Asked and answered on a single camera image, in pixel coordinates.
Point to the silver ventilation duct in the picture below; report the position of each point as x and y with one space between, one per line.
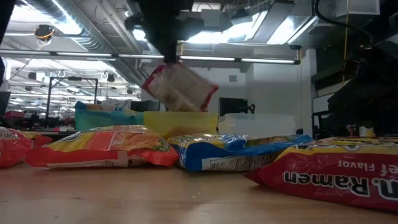
77 34

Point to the green plastic bin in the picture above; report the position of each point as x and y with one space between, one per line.
105 119

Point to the red Maruchan noodle pack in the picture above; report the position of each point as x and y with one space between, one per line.
180 87
326 174
15 146

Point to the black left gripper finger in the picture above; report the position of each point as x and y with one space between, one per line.
170 53

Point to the clear plastic bin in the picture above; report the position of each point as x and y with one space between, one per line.
258 124

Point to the black computer monitor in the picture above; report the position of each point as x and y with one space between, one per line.
233 105

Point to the black round ceiling device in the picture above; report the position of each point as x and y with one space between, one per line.
44 31

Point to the yellow plastic bin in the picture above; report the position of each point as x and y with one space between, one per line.
180 123

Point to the orange Maruchan noodle pack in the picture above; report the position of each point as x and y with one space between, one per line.
102 143

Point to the black metal rack frame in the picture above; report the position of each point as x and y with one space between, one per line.
49 99

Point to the long ceiling light strip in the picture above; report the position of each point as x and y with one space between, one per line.
205 58

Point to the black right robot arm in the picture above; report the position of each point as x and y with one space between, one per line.
373 93

